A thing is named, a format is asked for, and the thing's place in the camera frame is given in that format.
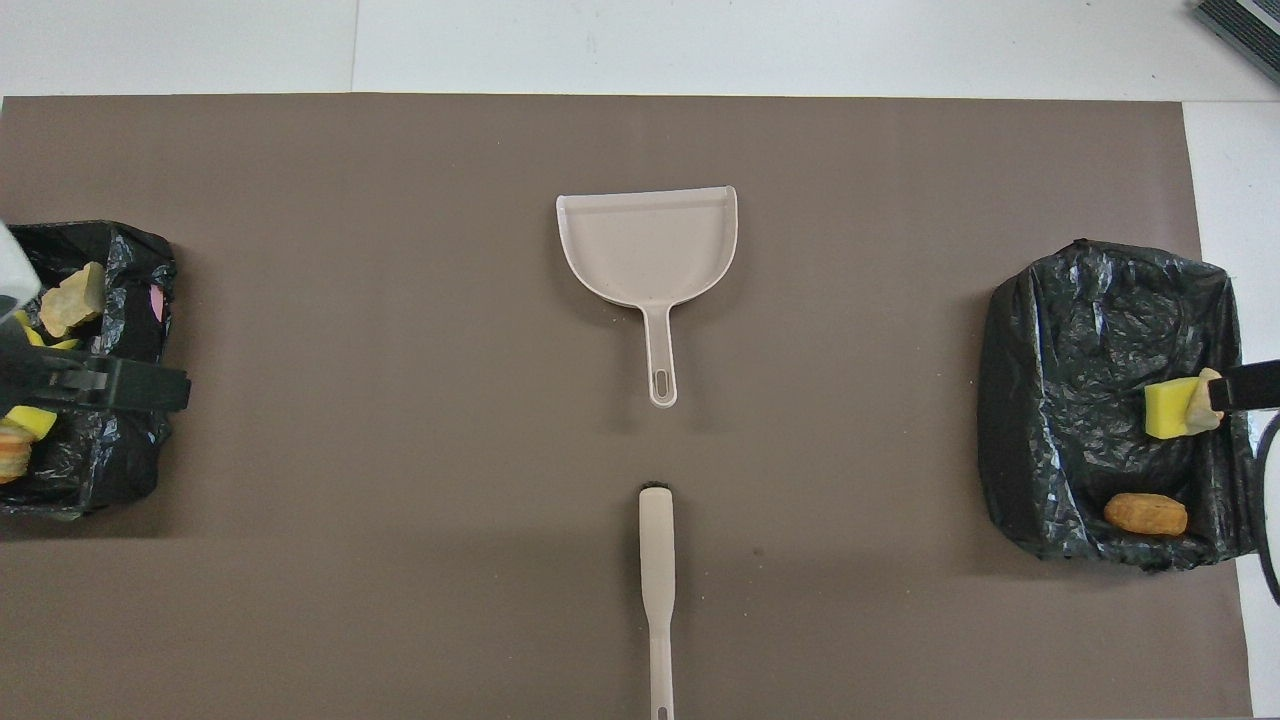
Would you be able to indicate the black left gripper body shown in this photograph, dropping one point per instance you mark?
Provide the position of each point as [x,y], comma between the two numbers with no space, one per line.
[30,380]

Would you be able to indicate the yellow sponge green backing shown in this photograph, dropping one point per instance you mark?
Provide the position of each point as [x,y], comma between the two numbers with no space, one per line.
[30,421]

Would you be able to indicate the yellow sponge block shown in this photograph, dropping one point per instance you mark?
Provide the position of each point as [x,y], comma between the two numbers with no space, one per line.
[35,335]

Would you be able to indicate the pale foam chunk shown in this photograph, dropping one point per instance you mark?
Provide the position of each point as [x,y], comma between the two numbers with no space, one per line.
[1203,420]

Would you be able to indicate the orange-beige foam chunk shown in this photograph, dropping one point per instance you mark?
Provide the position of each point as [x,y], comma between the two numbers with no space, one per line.
[12,455]

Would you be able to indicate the small curved yellow sponge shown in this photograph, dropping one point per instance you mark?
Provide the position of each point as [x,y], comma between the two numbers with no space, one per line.
[1168,410]

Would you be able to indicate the beige foam chunk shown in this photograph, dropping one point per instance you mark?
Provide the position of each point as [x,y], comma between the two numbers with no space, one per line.
[72,298]

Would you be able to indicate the brown bread-like lump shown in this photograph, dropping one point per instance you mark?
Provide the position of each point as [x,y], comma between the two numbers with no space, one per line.
[1146,514]

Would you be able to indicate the beige plastic dustpan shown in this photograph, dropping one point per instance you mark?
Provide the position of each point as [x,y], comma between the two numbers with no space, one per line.
[650,250]

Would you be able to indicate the beige hand brush black bristles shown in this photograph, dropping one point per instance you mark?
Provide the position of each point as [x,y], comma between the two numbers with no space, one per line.
[657,560]

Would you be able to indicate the black bag-lined bin pink spot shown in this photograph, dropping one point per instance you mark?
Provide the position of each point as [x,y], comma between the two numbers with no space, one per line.
[110,460]

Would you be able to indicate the brown table mat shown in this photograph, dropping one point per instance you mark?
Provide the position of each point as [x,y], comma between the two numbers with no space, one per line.
[400,500]

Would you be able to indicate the dark ribbed panel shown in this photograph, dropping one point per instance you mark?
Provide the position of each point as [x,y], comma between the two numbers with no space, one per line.
[1245,25]

